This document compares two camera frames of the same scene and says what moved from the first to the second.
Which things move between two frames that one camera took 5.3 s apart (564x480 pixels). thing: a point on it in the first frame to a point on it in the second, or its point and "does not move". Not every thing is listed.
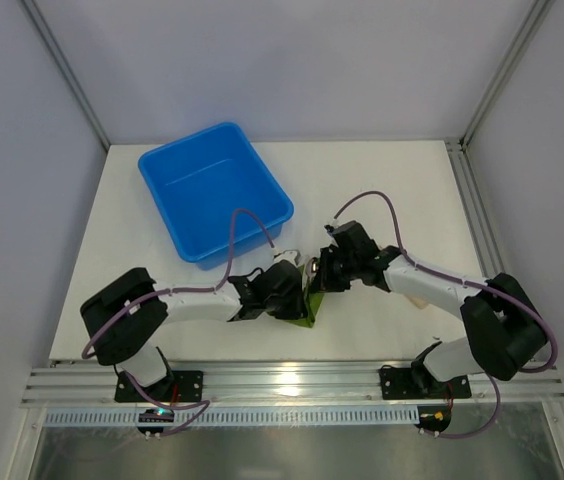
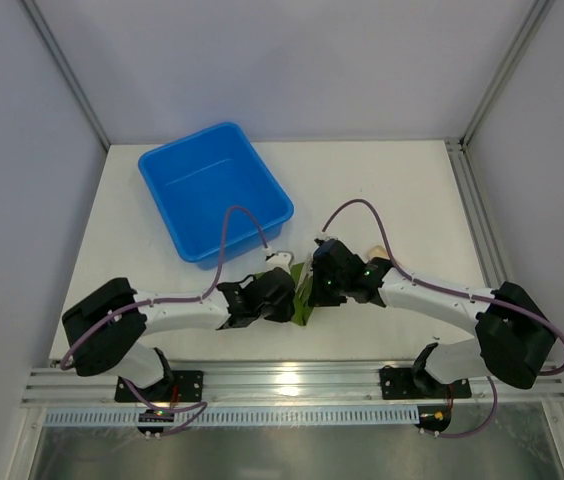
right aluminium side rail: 483,236 does not move
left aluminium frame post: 44,31 does not move
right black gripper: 325,270 to 322,281
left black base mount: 182,387 does not move
